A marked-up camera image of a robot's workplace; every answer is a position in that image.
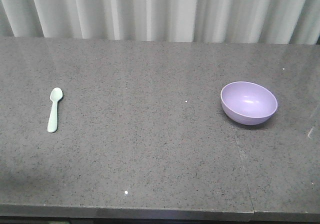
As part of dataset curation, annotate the white pleated curtain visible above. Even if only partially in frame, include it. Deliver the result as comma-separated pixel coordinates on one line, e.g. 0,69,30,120
0,0,320,45

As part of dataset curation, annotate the pale green plastic spoon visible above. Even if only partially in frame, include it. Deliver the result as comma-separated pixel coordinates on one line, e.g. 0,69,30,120
47,87,63,133

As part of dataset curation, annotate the purple plastic bowl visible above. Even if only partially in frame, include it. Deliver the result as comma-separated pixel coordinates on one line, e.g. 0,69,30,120
220,81,278,126

